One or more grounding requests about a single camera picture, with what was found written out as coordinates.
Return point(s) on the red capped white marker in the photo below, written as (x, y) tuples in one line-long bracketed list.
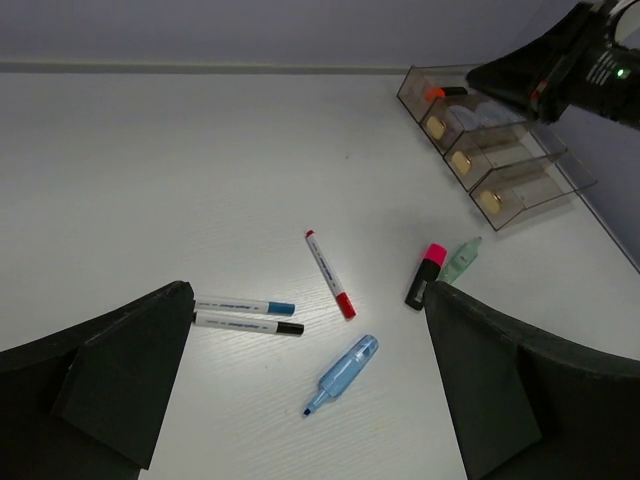
[(336, 288)]

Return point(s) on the paperclip jar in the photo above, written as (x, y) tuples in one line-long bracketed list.
[(493, 114), (463, 117)]

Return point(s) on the orange black highlighter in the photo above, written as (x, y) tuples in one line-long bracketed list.
[(431, 94)]

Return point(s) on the clear acrylic drawer organizer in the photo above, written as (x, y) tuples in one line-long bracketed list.
[(511, 173)]

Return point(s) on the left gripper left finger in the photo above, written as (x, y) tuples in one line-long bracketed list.
[(88, 402)]

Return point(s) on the black capped white marker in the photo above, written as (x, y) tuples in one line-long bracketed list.
[(239, 323)]

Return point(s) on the green translucent highlighter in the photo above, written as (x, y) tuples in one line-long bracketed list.
[(460, 260)]

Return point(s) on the blue translucent highlighter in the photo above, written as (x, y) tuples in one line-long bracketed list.
[(342, 374)]

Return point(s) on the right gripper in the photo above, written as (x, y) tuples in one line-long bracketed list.
[(582, 61)]

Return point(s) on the blue capped white marker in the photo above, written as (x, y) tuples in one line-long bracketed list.
[(245, 305)]

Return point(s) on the pink black highlighter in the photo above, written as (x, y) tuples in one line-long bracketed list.
[(428, 271)]

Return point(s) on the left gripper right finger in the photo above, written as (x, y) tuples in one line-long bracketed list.
[(528, 404)]

